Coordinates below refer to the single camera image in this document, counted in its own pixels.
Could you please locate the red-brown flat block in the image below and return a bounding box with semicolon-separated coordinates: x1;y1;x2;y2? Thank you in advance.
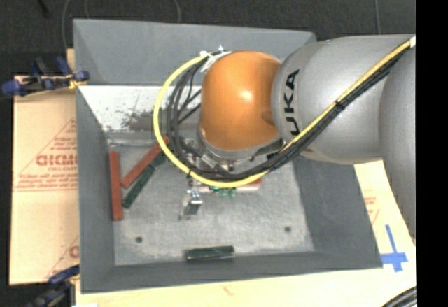
108;150;125;222
120;137;170;190
205;177;263;194

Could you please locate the dark green flat block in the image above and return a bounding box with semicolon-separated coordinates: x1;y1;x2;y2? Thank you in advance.
122;152;169;210
185;245;236;262

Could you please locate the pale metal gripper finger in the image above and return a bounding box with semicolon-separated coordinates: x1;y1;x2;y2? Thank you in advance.
188;189;204;215
178;190;193;221

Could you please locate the brown cardboard board, red print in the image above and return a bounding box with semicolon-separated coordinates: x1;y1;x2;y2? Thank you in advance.
8;75;417;286

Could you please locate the grey metal bin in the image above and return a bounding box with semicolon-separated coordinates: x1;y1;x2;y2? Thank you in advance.
72;18;383;292

